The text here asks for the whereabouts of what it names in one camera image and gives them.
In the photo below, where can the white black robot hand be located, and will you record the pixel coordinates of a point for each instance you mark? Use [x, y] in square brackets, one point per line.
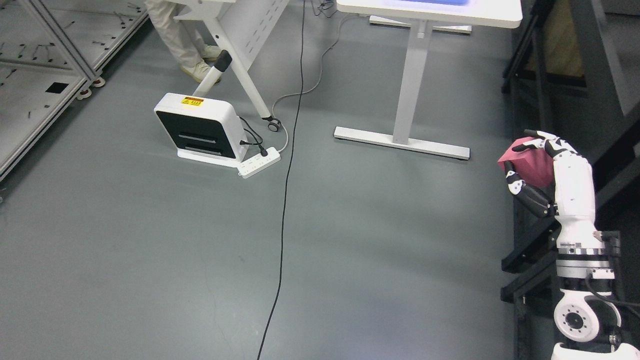
[573, 203]

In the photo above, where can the pink foam block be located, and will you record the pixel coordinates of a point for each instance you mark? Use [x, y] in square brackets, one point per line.
[534, 166]

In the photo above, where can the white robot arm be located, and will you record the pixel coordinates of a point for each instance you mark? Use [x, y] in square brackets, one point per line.
[587, 313]

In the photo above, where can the white power strip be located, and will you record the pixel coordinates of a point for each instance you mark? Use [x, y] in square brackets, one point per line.
[258, 162]

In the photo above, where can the white box device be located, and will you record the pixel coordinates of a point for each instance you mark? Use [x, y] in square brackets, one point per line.
[203, 129]

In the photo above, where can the white folding table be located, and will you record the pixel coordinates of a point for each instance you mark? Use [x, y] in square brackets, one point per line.
[241, 28]

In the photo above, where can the person in beige clothes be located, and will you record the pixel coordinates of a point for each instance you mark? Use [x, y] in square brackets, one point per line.
[183, 39]

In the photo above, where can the aluminium frame rack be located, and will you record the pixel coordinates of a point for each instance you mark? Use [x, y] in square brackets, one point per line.
[52, 53]

